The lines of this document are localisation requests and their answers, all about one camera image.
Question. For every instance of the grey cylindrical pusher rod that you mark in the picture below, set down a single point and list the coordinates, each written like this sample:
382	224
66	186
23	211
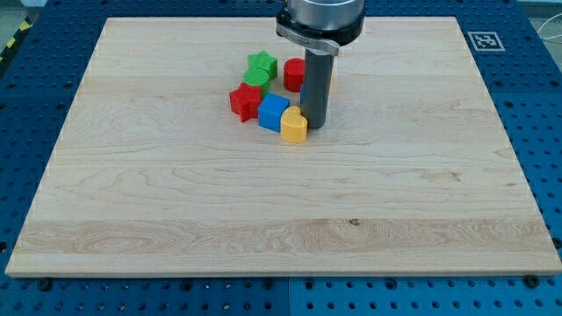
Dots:
317	80

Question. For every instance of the yellow heart block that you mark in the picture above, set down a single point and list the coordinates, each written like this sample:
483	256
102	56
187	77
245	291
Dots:
293	125

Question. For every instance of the red cylinder block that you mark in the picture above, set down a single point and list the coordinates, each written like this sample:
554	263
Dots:
294	70

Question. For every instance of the blue block behind rod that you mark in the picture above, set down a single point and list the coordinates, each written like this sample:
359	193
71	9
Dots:
301	93

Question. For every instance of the green star block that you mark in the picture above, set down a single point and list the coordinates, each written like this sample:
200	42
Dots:
264	61

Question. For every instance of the green cylinder block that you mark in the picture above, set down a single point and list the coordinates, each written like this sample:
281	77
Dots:
259	78

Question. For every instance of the blue cube block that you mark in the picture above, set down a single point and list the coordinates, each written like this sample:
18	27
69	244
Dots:
270	111

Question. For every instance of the red star block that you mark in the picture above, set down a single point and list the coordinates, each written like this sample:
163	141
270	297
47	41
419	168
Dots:
245	101

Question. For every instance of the white fiducial marker tag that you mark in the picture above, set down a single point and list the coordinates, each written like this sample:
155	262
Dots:
484	41

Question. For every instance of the wooden board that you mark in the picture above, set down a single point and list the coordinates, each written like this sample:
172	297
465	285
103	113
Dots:
154	176

